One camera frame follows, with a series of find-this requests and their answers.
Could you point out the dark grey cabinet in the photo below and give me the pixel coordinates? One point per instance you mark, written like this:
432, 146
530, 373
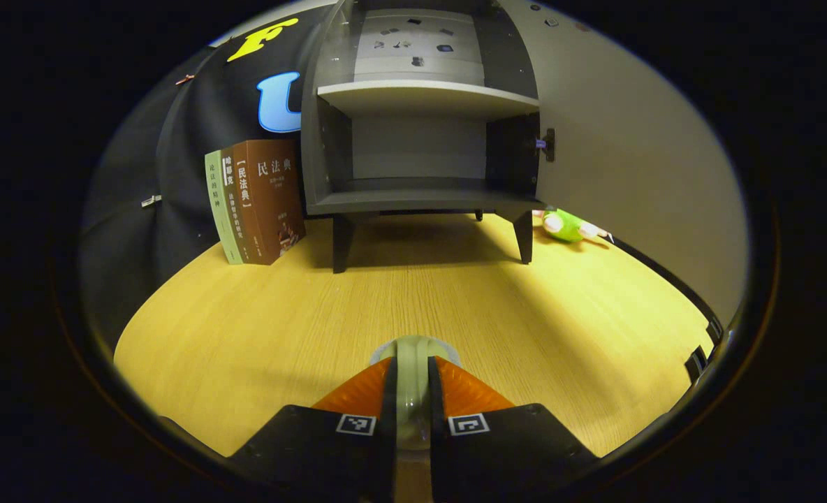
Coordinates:
420, 94

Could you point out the beige cabinet door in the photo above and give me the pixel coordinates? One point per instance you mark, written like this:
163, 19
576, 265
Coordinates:
630, 154

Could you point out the black backdrop cloth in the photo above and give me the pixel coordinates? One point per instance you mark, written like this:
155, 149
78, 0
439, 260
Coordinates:
176, 175

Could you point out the thin brown book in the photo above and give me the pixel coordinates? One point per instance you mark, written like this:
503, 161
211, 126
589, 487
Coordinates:
235, 209

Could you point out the pink clip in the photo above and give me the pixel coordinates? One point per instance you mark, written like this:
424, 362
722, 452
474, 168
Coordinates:
185, 78

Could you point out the silver clip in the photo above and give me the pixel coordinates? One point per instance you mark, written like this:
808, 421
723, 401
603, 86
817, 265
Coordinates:
151, 201

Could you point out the black table clamp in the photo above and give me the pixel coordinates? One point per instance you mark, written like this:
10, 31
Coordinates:
715, 330
696, 363

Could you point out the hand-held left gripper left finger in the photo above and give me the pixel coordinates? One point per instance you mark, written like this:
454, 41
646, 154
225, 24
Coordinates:
388, 468

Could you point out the thick brown book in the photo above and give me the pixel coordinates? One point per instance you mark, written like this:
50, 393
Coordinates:
277, 202

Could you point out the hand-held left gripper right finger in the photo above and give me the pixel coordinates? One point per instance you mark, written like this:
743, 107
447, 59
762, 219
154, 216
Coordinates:
436, 468

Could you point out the green book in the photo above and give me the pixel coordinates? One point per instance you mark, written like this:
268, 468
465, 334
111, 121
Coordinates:
221, 209

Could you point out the green plush toy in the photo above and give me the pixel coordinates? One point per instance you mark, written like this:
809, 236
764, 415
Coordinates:
567, 225

